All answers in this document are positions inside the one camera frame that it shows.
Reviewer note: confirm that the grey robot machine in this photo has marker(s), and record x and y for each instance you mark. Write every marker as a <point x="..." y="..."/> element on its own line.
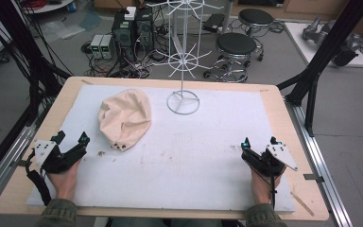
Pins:
<point x="337" y="39"/>

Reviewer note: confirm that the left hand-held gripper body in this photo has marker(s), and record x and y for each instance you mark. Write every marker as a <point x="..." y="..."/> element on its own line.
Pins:
<point x="48" y="157"/>

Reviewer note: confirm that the thin wooden stick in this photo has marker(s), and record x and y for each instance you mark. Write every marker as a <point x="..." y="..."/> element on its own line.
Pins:
<point x="302" y="204"/>

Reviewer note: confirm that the black computer tower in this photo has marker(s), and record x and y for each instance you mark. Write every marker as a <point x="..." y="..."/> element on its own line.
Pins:
<point x="123" y="31"/>
<point x="145" y="28"/>

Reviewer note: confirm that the beige cloth hat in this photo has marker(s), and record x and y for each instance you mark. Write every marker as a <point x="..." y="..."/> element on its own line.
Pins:
<point x="124" y="118"/>

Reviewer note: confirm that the white foam mat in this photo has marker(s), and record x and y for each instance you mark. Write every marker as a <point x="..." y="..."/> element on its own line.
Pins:
<point x="186" y="164"/>

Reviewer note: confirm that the black round stool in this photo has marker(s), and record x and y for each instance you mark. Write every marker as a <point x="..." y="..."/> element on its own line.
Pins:
<point x="255" y="16"/>
<point x="236" y="47"/>

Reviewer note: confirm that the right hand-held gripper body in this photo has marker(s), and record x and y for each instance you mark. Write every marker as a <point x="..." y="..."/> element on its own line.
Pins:
<point x="271" y="160"/>

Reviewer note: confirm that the grey bench power supply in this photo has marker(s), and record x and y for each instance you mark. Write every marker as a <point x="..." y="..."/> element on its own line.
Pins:
<point x="107" y="46"/>
<point x="96" y="45"/>

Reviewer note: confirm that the black metal frame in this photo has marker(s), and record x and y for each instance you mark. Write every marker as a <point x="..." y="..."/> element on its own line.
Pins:
<point x="324" y="60"/>
<point x="28" y="53"/>

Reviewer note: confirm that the white platform board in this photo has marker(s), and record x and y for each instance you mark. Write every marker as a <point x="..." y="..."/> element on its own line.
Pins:
<point x="308" y="44"/>

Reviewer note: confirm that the person's left hand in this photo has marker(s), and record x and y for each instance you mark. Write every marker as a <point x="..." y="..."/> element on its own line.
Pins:
<point x="64" y="183"/>

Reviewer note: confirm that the aluminium rail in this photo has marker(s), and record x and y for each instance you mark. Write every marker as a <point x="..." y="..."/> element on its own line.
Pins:
<point x="321" y="164"/>
<point x="6" y="164"/>

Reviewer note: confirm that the person's right hand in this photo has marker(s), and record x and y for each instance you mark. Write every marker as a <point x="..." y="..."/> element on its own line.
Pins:
<point x="261" y="187"/>

